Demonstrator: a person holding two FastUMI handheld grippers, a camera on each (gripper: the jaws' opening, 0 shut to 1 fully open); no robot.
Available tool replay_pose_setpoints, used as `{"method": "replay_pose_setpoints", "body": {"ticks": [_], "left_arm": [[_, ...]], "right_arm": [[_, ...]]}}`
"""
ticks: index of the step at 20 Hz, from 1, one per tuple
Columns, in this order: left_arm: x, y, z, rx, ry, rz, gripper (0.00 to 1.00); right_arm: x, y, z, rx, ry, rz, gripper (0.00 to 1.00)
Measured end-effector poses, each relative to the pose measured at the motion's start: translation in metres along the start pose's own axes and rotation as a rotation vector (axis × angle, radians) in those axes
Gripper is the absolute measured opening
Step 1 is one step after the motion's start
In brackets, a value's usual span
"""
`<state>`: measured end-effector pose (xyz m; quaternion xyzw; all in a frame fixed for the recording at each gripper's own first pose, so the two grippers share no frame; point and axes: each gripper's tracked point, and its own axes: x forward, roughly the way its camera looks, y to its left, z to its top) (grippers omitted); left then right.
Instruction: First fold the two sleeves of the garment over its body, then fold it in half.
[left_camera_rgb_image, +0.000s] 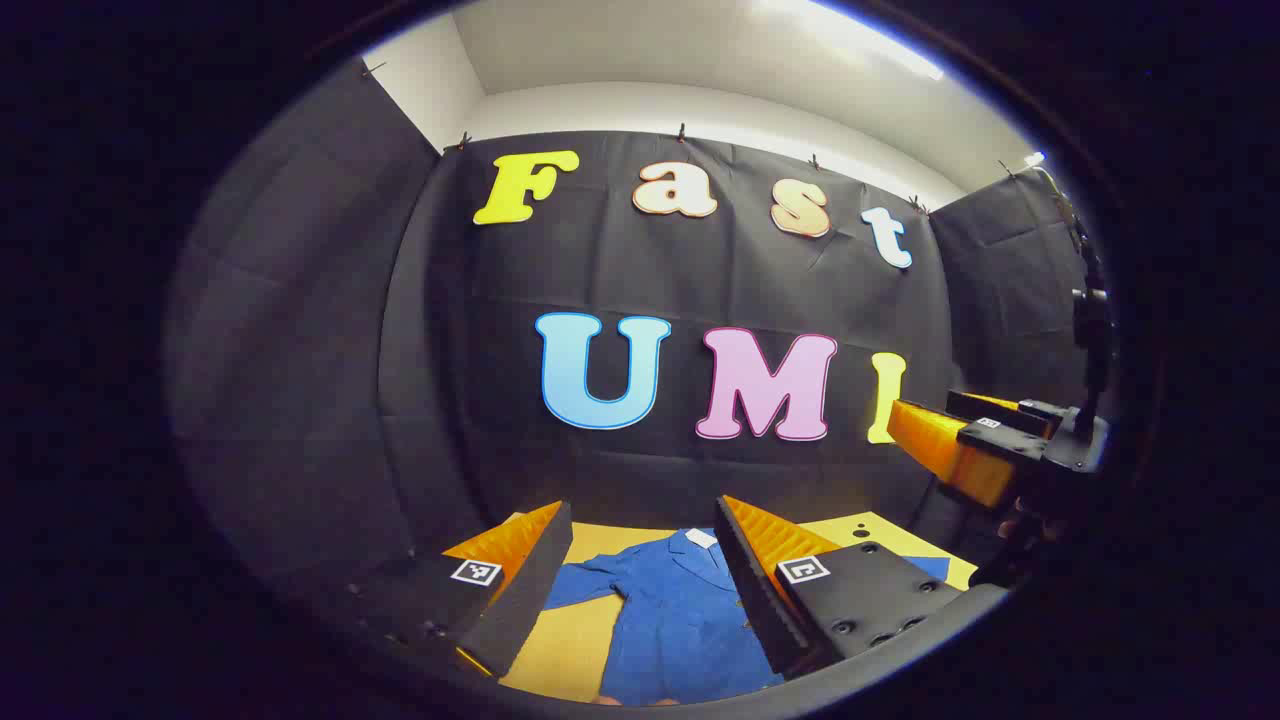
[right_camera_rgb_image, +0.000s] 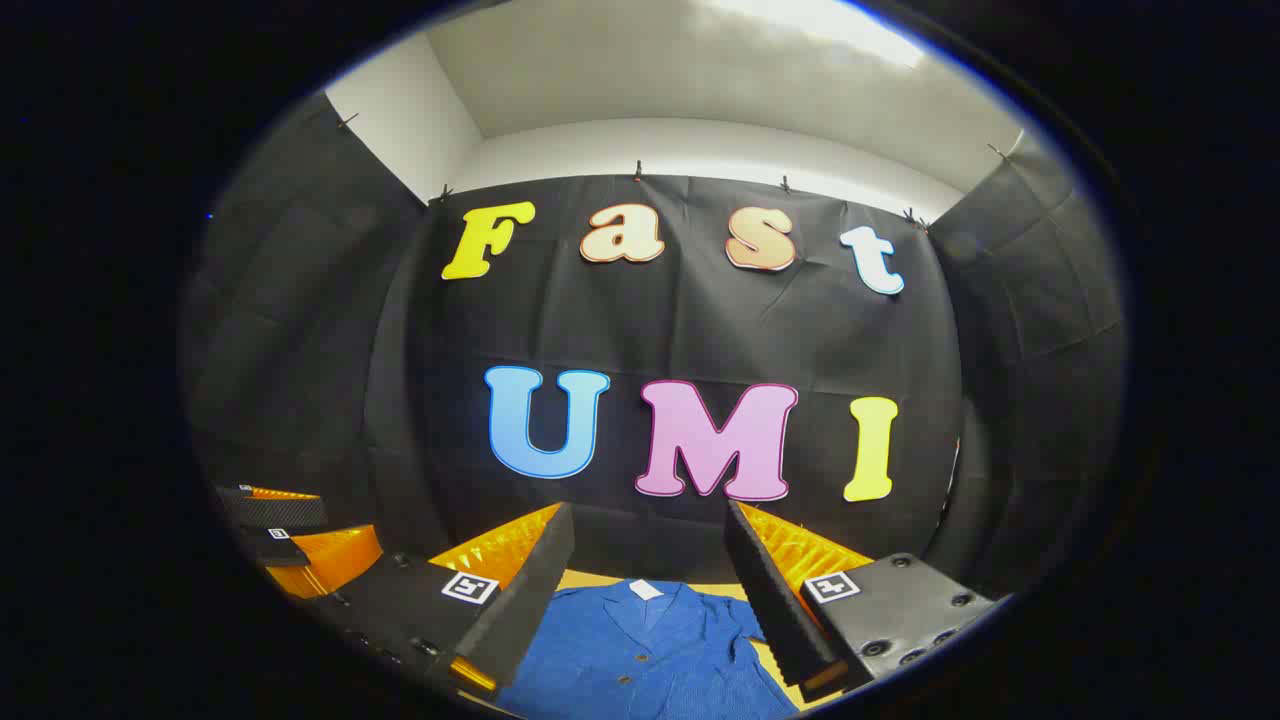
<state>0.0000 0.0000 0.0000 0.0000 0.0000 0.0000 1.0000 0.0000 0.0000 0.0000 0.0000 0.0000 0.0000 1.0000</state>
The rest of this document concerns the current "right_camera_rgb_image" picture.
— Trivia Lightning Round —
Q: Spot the black backdrop cloth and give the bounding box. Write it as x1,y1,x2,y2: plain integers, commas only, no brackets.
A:
180,95,1126,621

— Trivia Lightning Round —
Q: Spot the blue corduroy shirt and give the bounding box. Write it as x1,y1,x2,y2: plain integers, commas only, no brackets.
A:
497,578,801,719

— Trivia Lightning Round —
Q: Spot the row of black cloth clips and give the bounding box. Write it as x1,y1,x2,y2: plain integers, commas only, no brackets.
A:
338,112,1011,229

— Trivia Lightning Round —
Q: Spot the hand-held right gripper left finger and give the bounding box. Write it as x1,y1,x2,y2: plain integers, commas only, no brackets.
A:
330,500,578,701

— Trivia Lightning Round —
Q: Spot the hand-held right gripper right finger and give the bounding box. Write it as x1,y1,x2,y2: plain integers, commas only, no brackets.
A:
725,498,999,711

